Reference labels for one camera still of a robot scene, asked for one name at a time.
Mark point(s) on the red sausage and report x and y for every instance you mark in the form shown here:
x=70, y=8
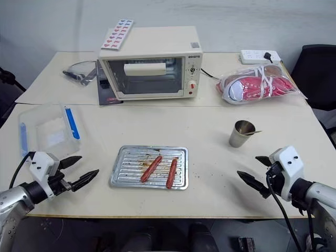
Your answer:
x=151, y=169
x=172, y=173

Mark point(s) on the clear plastic shoe bag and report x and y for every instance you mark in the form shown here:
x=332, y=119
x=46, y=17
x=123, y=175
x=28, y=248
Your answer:
x=296, y=90

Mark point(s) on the black office chair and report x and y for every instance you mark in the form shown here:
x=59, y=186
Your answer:
x=315, y=73

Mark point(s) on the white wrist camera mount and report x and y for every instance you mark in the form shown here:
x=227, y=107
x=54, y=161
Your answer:
x=288, y=160
x=39, y=163

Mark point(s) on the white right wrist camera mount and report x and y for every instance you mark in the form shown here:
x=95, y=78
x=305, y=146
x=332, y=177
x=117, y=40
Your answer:
x=288, y=160

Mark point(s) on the small dark box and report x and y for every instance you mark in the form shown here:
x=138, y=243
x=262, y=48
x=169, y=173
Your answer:
x=246, y=244

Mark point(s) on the white power strip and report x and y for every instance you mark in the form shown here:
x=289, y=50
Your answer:
x=253, y=56

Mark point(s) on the silver ribbed baking tray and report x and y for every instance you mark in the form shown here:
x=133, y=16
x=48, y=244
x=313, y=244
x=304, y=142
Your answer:
x=126, y=168

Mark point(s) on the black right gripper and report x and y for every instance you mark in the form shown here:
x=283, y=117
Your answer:
x=275, y=178

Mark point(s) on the metal cup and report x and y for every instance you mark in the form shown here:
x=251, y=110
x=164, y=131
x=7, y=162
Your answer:
x=237, y=139

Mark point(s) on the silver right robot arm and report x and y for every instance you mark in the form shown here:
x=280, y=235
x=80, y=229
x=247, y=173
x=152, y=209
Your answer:
x=323, y=195

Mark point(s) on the black stand beside table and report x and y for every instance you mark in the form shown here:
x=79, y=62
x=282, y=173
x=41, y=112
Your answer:
x=6, y=76

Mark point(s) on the clear box with blue clips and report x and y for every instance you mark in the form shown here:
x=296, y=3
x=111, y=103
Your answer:
x=50, y=131

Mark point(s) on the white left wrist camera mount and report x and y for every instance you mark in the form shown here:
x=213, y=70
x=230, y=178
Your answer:
x=39, y=163

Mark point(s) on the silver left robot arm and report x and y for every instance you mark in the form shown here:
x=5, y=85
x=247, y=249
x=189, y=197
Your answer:
x=13, y=199

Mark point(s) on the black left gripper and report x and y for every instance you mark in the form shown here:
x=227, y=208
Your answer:
x=56, y=182

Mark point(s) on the black power plug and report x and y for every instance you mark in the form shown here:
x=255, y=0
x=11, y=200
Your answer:
x=268, y=57

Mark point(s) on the cream toaster oven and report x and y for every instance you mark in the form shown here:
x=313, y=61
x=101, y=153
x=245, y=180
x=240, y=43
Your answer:
x=157, y=39

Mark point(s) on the red canvas shoe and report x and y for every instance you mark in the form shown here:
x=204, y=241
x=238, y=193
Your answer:
x=273, y=69
x=252, y=88

